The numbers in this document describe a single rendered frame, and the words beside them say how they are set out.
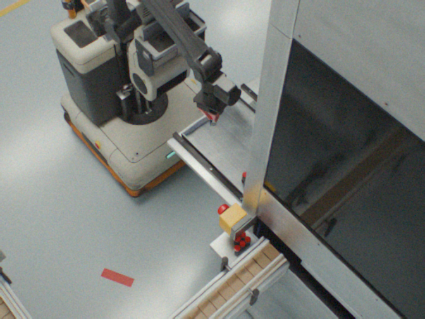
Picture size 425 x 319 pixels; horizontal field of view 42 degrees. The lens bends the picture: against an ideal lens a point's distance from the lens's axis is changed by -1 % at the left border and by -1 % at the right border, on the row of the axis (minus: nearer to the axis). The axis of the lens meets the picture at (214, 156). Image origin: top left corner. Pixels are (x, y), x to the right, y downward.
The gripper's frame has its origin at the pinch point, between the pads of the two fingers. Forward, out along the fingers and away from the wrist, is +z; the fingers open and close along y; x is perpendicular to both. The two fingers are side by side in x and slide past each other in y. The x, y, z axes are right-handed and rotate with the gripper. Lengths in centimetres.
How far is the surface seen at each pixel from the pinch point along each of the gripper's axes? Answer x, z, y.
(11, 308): -79, 16, -20
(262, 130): -16.4, -29.3, 26.9
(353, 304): -26, 15, 63
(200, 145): 2.8, 24.3, -8.7
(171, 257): -11, 112, -24
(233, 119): 19.3, 24.2, -5.0
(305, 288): -22, 33, 48
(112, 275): -34, 110, -43
